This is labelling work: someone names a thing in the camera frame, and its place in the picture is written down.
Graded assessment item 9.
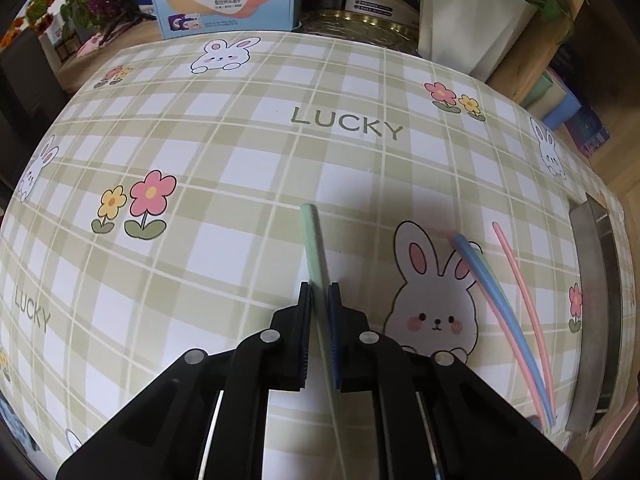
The light green chopstick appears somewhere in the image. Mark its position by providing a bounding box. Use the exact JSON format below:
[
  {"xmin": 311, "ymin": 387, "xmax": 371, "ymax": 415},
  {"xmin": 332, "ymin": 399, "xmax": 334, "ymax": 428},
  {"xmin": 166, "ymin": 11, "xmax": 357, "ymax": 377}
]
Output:
[{"xmin": 300, "ymin": 203, "xmax": 352, "ymax": 479}]

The blue chopstick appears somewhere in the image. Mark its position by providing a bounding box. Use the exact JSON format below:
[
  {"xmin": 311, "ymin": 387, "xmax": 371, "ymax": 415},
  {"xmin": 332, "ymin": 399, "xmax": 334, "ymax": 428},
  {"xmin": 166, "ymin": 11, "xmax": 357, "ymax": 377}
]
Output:
[{"xmin": 450, "ymin": 232, "xmax": 558, "ymax": 429}]

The pink chopstick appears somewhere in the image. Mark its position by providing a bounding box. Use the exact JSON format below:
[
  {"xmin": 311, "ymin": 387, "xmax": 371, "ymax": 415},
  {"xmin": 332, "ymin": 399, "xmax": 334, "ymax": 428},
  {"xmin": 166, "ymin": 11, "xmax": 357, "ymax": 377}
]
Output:
[
  {"xmin": 449, "ymin": 233, "xmax": 549, "ymax": 430},
  {"xmin": 491, "ymin": 221, "xmax": 555, "ymax": 413}
]

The checkered bunny tablecloth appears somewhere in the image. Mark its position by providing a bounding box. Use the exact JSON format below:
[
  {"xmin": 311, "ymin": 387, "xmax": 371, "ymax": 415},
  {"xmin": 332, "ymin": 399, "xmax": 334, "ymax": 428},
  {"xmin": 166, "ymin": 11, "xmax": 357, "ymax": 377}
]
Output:
[{"xmin": 0, "ymin": 29, "xmax": 626, "ymax": 480}]

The metal utensil tray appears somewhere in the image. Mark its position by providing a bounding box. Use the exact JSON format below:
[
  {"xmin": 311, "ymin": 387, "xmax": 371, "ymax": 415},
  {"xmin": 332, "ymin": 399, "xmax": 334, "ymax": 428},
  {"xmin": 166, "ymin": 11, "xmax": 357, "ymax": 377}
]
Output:
[{"xmin": 566, "ymin": 196, "xmax": 623, "ymax": 434}]

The gold tin lid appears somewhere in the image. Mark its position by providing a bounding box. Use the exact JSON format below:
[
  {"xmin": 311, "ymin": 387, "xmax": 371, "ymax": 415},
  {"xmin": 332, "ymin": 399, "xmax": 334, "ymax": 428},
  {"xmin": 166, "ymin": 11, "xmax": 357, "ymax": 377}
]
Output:
[{"xmin": 295, "ymin": 10, "xmax": 419, "ymax": 56}]

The beige cup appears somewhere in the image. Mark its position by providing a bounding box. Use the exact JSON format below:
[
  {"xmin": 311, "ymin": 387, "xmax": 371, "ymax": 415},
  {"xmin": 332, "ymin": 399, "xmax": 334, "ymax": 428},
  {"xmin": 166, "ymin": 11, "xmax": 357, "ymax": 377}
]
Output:
[{"xmin": 526, "ymin": 82, "xmax": 567, "ymax": 120}]

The green cup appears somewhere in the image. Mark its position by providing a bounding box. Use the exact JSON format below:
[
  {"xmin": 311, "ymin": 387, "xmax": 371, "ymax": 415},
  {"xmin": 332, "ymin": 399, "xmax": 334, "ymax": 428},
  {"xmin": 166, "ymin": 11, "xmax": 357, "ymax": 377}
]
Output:
[{"xmin": 521, "ymin": 73, "xmax": 553, "ymax": 108}]

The blue cup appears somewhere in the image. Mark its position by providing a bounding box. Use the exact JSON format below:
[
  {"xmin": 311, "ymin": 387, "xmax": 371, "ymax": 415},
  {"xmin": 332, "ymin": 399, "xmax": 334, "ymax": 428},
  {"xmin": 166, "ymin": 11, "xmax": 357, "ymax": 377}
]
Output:
[{"xmin": 542, "ymin": 91, "xmax": 582, "ymax": 130}]

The white flower pot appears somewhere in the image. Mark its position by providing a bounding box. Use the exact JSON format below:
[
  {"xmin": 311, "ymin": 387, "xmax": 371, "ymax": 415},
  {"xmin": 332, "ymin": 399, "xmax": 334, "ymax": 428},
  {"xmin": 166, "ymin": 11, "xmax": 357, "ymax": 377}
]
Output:
[{"xmin": 418, "ymin": 0, "xmax": 537, "ymax": 82}]

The purple small box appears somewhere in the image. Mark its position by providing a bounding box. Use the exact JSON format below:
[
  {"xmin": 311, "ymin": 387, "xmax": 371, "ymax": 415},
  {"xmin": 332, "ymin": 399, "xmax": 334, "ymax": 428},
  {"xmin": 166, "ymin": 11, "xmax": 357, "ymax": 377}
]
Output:
[{"xmin": 566, "ymin": 106, "xmax": 610, "ymax": 158}]

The wooden shelf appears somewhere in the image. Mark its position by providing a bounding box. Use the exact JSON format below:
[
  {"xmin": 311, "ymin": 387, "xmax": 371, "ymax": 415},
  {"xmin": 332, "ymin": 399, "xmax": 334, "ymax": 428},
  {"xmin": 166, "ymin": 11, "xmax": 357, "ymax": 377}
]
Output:
[{"xmin": 486, "ymin": 0, "xmax": 585, "ymax": 104}]

